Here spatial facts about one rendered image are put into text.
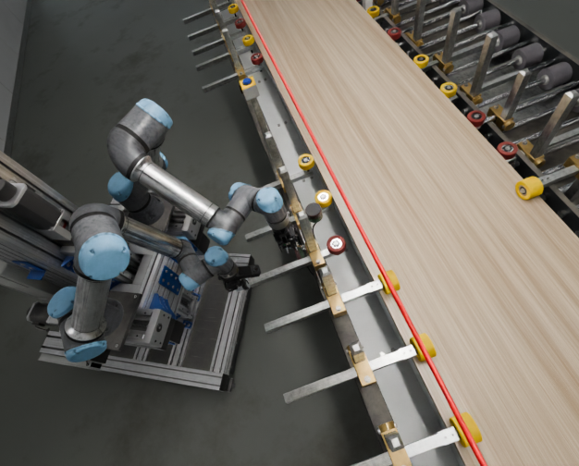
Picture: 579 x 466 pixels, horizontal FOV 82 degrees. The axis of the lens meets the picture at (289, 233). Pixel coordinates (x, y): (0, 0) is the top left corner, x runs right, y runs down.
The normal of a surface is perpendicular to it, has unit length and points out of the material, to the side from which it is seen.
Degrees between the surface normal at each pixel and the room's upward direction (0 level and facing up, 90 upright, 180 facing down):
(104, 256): 85
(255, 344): 0
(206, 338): 0
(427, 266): 0
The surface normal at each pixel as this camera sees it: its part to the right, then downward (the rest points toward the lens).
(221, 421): -0.21, -0.48
